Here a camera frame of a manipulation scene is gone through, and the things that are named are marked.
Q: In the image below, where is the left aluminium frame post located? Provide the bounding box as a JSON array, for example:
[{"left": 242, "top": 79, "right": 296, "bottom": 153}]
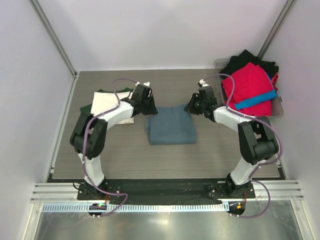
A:
[{"left": 28, "top": 0, "right": 78, "bottom": 79}]

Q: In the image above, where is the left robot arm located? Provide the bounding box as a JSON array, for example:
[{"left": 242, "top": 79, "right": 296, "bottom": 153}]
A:
[{"left": 69, "top": 82, "right": 158, "bottom": 200}]

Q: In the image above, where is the red t shirt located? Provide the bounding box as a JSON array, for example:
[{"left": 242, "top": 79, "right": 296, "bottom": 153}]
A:
[{"left": 221, "top": 62, "right": 277, "bottom": 117}]

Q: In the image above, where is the aluminium front rail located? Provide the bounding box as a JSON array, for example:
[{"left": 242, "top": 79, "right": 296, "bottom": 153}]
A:
[{"left": 30, "top": 180, "right": 304, "bottom": 203}]

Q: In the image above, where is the bright blue t shirt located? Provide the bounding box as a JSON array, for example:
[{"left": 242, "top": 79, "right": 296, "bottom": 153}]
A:
[{"left": 233, "top": 69, "right": 277, "bottom": 110}]

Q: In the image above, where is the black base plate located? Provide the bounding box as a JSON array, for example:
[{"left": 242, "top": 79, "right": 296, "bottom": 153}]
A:
[{"left": 73, "top": 178, "right": 256, "bottom": 206}]

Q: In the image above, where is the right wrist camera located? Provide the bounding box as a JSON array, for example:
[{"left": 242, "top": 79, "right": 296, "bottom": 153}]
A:
[{"left": 197, "top": 79, "right": 210, "bottom": 88}]

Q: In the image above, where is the dark green t shirt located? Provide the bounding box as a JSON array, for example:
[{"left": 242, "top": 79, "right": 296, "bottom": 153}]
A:
[{"left": 80, "top": 88, "right": 133, "bottom": 114}]

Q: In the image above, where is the grey blue t shirt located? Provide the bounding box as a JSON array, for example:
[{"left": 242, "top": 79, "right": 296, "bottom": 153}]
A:
[{"left": 145, "top": 104, "right": 197, "bottom": 145}]

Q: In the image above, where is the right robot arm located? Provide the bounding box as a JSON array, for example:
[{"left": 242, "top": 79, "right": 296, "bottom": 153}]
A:
[{"left": 184, "top": 83, "right": 280, "bottom": 198}]

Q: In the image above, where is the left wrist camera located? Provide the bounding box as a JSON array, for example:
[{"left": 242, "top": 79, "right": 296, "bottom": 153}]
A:
[{"left": 135, "top": 81, "right": 150, "bottom": 88}]

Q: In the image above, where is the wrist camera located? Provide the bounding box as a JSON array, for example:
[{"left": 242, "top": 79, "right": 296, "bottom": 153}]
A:
[
  {"left": 135, "top": 81, "right": 150, "bottom": 88},
  {"left": 197, "top": 79, "right": 210, "bottom": 88}
]

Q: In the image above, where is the black t shirt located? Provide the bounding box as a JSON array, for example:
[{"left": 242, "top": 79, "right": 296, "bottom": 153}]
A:
[{"left": 219, "top": 49, "right": 279, "bottom": 79}]

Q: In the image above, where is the grey plastic bin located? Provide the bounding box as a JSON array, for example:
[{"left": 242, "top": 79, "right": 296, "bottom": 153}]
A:
[{"left": 213, "top": 58, "right": 284, "bottom": 118}]

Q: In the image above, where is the right aluminium frame post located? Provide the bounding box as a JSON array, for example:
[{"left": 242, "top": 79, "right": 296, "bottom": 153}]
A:
[{"left": 257, "top": 0, "right": 297, "bottom": 59}]

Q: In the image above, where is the slotted cable duct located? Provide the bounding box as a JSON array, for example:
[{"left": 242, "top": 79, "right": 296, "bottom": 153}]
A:
[{"left": 42, "top": 202, "right": 229, "bottom": 214}]

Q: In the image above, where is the white t shirt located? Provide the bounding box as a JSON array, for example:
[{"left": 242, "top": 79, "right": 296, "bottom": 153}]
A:
[{"left": 90, "top": 90, "right": 134, "bottom": 125}]

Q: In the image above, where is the aluminium frame post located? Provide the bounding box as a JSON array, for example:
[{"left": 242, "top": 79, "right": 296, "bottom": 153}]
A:
[
  {"left": 28, "top": 0, "right": 78, "bottom": 79},
  {"left": 257, "top": 0, "right": 297, "bottom": 59}
]

